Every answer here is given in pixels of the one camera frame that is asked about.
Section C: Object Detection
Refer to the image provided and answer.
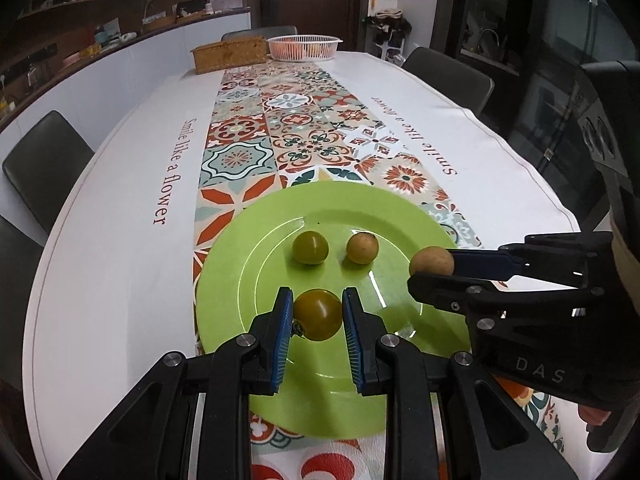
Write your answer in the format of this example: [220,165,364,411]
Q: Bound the green plate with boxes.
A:
[195,181,473,438]

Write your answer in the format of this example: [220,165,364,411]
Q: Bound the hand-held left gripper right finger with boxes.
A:
[341,286,581,480]

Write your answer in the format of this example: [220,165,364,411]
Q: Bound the person's right hand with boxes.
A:
[579,404,611,427]

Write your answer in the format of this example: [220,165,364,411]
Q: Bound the white patterned tablecloth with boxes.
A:
[22,50,583,480]

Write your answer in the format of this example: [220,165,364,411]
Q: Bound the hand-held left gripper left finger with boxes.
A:
[57,287,296,480]

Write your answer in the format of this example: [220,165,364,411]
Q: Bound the white shoe rack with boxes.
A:
[362,10,413,61]

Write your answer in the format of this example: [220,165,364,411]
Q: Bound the dark brown door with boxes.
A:
[250,0,358,53]

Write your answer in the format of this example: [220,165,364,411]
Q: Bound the woven wicker box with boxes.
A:
[191,35,271,75]

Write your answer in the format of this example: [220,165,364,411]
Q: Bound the white plastic basket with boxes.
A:
[266,34,343,62]

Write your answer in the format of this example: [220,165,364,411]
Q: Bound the brown longan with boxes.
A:
[409,246,456,278]
[346,232,379,265]

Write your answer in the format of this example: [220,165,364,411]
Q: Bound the dark grey chair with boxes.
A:
[221,25,298,42]
[401,47,495,116]
[2,110,96,233]
[0,215,46,391]

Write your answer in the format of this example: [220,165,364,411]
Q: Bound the green tomato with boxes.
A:
[292,230,330,265]
[292,287,345,342]

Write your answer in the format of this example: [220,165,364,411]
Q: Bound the white sideboard cabinet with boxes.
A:
[0,7,251,161]

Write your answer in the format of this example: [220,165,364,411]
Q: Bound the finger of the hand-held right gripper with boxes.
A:
[448,231,613,286]
[407,271,608,333]

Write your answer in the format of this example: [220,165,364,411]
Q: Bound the pile of small oranges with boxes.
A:
[272,37,326,58]

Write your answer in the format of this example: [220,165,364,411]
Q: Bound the person's right forearm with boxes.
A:
[611,212,640,281]

